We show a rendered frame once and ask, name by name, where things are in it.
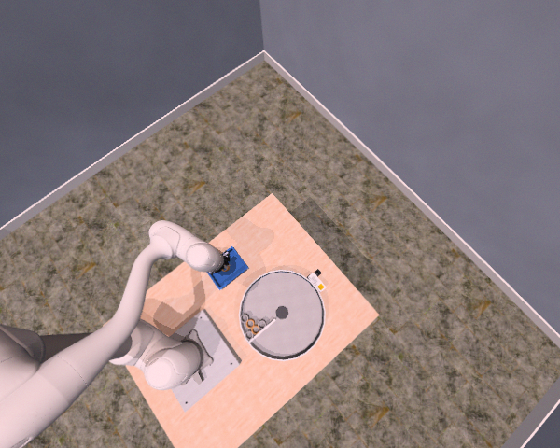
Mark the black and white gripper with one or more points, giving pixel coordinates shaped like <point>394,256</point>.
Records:
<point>226,257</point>

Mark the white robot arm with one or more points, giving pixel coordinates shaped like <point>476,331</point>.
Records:
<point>37,386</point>

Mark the blue shallow tray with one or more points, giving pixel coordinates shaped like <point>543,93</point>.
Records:
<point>237,267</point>

